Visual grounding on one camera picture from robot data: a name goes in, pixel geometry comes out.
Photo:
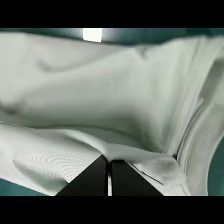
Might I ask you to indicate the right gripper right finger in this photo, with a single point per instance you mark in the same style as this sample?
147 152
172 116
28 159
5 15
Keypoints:
131 182

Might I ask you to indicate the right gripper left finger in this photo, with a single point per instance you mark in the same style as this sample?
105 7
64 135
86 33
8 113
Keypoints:
91 181

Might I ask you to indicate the white shirt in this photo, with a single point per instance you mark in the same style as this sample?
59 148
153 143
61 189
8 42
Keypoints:
110 100

